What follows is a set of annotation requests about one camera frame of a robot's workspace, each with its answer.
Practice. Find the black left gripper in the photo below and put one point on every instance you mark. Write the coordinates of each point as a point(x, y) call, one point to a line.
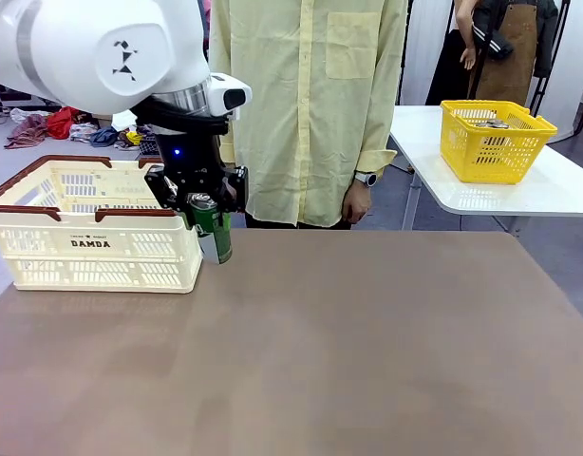
point(189, 161)

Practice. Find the green drink can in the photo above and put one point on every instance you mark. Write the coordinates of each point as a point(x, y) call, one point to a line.
point(220, 242)

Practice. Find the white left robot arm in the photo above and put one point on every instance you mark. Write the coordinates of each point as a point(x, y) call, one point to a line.
point(82, 47)

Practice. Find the cream plastic shopping basket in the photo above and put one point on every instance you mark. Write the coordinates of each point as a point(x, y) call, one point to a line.
point(82, 268)

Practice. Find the yellow plastic basket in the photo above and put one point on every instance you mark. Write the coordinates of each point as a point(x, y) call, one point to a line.
point(491, 152)

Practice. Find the person's left hand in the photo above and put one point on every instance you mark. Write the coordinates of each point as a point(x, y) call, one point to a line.
point(355, 204)

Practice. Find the bystander's bare hand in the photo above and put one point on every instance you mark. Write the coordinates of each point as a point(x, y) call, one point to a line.
point(468, 58)

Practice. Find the dark patterned clothes pile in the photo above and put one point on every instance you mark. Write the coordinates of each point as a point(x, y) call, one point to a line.
point(149, 145)

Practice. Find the yellow small cloth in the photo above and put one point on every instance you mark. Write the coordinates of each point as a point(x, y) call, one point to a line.
point(135, 138)

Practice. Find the blue cloth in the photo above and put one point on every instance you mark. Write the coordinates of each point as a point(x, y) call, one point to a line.
point(104, 137)

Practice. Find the person in yellow shirt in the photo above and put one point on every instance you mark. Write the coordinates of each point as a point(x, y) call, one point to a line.
point(315, 119)

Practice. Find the red cloth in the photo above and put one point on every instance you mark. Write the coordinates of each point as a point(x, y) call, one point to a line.
point(63, 122)

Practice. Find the silver wristwatch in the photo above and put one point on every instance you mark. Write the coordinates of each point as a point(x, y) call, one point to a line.
point(366, 178)

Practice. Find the patterned reddish cloth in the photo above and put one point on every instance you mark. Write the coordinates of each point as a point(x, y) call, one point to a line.
point(28, 130)

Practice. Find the white side table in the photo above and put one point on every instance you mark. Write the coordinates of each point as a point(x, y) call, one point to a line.
point(462, 195)

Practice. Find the bystander in black dress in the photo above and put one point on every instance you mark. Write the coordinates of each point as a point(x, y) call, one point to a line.
point(445, 71)

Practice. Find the black white-striped jacket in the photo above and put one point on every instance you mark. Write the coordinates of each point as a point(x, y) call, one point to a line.
point(491, 33)

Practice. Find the brown apron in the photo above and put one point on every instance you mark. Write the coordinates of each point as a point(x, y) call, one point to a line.
point(505, 62)

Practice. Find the black metal rack stand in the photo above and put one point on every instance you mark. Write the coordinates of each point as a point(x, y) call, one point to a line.
point(545, 81)

